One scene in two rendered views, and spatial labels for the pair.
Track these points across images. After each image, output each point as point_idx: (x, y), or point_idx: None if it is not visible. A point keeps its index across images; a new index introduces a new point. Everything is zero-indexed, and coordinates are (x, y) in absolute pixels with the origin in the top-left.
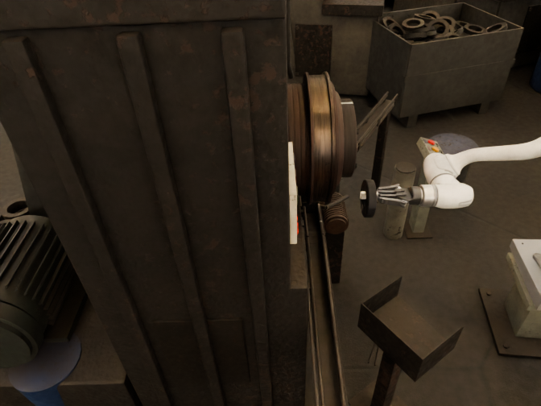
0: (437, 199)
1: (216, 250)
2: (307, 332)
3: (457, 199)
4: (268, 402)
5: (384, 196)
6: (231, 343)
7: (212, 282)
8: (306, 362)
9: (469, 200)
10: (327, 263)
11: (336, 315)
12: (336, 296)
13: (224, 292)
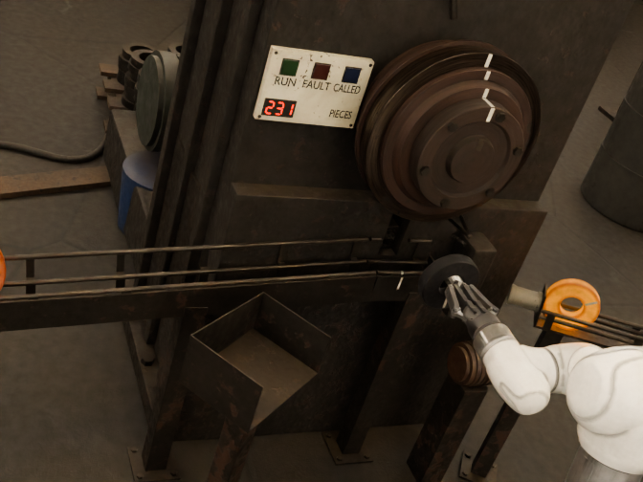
0: (488, 349)
1: (226, 76)
2: (303, 442)
3: (502, 372)
4: (162, 361)
5: (456, 288)
6: (187, 226)
7: (211, 120)
8: (252, 442)
9: (515, 395)
10: (325, 275)
11: (350, 481)
12: (387, 481)
13: (210, 142)
